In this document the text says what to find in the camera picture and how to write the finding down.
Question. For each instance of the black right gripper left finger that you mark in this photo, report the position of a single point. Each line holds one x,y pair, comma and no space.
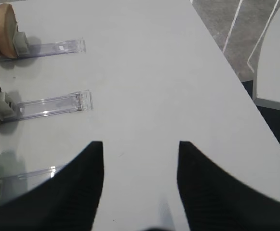
66,202

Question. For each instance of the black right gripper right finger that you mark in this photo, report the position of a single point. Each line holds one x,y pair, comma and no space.
214,200

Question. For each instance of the tan bread bun slice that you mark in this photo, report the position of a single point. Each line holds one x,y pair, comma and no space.
8,28

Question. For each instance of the white side table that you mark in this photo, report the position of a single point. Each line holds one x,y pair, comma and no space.
266,85

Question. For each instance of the clear bottom dispenser rail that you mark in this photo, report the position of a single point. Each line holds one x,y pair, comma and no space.
14,186

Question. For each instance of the clear dispenser rail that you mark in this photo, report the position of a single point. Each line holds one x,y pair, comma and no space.
14,186
25,50
11,111

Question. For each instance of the clear middle dispenser rail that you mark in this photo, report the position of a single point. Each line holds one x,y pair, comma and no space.
11,111

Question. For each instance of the clear top dispenser rail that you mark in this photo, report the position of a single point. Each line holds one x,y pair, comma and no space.
25,50

